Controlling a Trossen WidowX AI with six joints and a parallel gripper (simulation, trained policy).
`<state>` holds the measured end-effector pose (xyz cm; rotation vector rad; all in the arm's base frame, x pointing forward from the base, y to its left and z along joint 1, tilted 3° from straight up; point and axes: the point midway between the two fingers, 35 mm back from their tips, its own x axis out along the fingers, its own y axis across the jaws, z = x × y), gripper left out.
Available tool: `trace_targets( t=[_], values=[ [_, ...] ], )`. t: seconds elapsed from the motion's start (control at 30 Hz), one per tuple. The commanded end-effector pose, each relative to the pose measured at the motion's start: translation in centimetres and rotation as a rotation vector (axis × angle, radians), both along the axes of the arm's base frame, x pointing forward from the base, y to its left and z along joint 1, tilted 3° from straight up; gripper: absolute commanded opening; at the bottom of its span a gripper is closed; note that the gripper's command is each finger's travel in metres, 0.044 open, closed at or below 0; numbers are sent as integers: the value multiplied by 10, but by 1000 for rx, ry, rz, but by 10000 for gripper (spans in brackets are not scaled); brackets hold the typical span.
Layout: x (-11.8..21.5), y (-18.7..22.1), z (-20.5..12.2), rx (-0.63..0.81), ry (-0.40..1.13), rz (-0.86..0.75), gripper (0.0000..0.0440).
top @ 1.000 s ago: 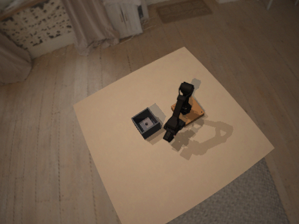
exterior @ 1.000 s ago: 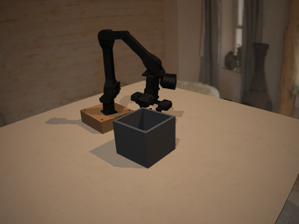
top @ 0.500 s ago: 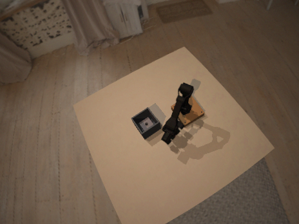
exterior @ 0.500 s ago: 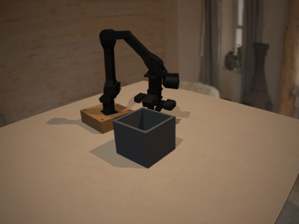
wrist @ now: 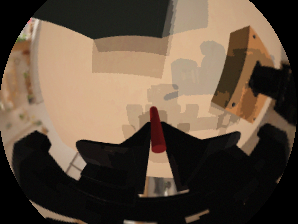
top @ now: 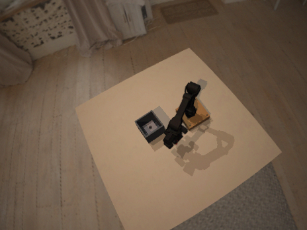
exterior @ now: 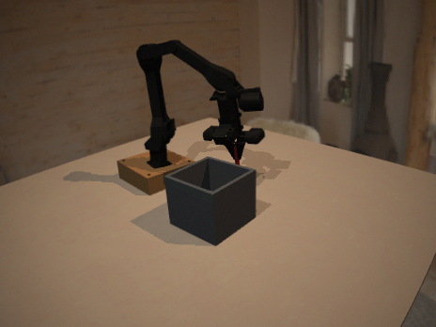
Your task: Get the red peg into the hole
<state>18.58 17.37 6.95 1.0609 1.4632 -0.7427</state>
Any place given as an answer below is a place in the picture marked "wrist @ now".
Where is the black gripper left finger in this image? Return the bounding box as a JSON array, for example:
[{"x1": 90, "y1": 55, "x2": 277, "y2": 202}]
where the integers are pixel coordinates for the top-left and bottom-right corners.
[{"x1": 76, "y1": 121, "x2": 150, "y2": 194}]

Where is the red peg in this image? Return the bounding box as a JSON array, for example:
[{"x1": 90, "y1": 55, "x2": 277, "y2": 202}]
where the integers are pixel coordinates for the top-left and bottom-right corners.
[{"x1": 149, "y1": 107, "x2": 166, "y2": 153}]

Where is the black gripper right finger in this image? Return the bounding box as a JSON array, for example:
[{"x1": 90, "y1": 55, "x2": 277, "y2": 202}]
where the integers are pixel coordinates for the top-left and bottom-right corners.
[{"x1": 161, "y1": 121, "x2": 242, "y2": 192}]

